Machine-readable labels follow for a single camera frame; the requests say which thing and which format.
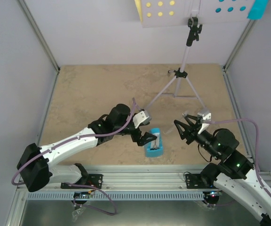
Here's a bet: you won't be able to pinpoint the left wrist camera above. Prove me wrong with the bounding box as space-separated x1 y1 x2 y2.
133 110 151 129

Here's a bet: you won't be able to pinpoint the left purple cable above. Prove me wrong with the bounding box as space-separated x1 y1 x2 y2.
11 97 141 215

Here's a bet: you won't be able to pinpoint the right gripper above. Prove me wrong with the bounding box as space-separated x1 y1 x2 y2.
175 113 221 159

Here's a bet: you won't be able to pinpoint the aluminium frame post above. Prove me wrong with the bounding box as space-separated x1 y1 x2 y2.
17 0 60 74
223 20 257 72

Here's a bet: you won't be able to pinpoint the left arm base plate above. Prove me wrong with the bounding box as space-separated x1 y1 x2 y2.
60 174 103 189

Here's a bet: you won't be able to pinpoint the grey cable duct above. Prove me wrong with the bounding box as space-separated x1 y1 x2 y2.
26 191 204 201

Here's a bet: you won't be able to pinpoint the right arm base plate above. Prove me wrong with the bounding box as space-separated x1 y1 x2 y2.
183 172 211 189

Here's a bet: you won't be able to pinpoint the white sheet blue dots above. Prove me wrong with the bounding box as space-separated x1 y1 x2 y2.
198 0 269 24

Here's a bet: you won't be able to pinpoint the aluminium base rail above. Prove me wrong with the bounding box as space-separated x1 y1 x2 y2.
16 164 271 192

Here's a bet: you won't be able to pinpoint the left aluminium frame post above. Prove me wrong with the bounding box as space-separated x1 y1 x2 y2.
17 0 60 74

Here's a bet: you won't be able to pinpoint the right aluminium frame post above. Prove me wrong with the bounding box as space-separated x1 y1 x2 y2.
223 20 257 72

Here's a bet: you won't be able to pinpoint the white tripod music stand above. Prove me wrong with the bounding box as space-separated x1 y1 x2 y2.
145 16 206 110

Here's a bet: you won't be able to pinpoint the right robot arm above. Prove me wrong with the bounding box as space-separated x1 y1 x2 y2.
174 115 271 226

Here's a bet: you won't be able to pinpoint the blue metronome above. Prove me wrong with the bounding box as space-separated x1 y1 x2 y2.
144 128 164 158

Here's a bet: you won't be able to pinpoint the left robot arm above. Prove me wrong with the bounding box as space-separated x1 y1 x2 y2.
11 103 157 192

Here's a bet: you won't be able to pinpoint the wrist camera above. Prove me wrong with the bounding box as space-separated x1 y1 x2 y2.
197 108 212 135
133 110 151 129

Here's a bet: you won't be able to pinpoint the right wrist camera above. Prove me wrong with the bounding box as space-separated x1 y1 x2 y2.
197 108 212 135

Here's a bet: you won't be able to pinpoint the white sheet yellow dots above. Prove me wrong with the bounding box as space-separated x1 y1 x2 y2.
135 0 193 28

